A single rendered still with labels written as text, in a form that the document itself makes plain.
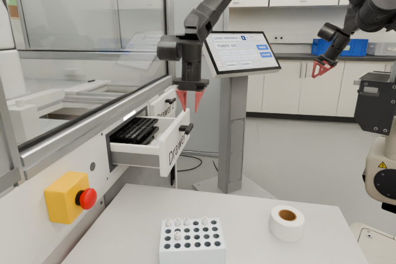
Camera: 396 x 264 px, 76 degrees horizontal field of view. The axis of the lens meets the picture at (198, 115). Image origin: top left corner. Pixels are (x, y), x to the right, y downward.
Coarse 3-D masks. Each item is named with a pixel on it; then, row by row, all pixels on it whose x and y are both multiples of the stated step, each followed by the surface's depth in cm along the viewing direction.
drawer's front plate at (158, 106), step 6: (162, 96) 107; (168, 96) 112; (174, 96) 123; (156, 102) 98; (162, 102) 104; (174, 102) 123; (150, 108) 95; (156, 108) 98; (162, 108) 105; (168, 108) 113; (174, 108) 124; (150, 114) 96; (156, 114) 98; (162, 114) 105; (168, 114) 114
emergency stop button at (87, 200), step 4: (88, 188) 49; (92, 188) 49; (84, 192) 47; (88, 192) 48; (92, 192) 48; (96, 192) 50; (80, 196) 48; (84, 196) 47; (88, 196) 47; (92, 196) 48; (96, 196) 50; (80, 200) 47; (84, 200) 47; (88, 200) 47; (92, 200) 48; (80, 204) 47; (84, 204) 47; (88, 204) 47; (92, 204) 48; (84, 208) 47; (88, 208) 48
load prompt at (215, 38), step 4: (212, 36) 154; (216, 36) 156; (220, 36) 157; (224, 36) 158; (228, 36) 160; (232, 36) 161; (236, 36) 163; (240, 36) 164; (244, 36) 166; (248, 36) 168; (216, 40) 154; (220, 40) 155; (224, 40) 157; (228, 40) 158; (232, 40) 160; (236, 40) 161; (240, 40) 163; (244, 40) 164; (248, 40) 166
